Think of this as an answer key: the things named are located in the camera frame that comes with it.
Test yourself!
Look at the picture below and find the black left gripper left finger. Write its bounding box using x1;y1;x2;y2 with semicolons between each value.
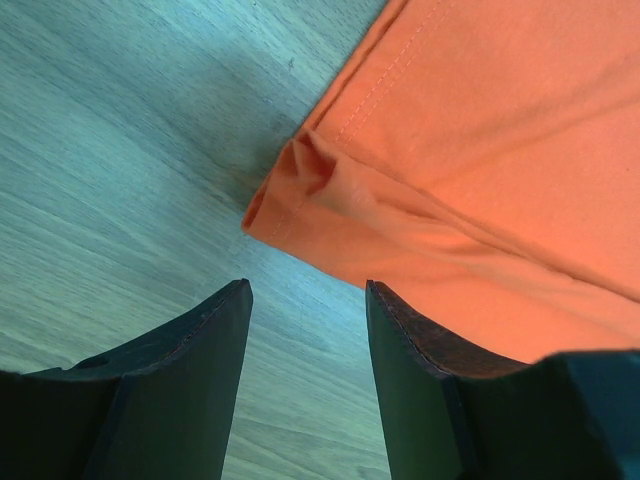
1;279;253;479

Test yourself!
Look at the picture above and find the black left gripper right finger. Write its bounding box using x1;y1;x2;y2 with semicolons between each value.
366;281;639;479

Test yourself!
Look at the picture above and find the orange t shirt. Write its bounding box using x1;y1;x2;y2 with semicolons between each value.
242;1;639;362

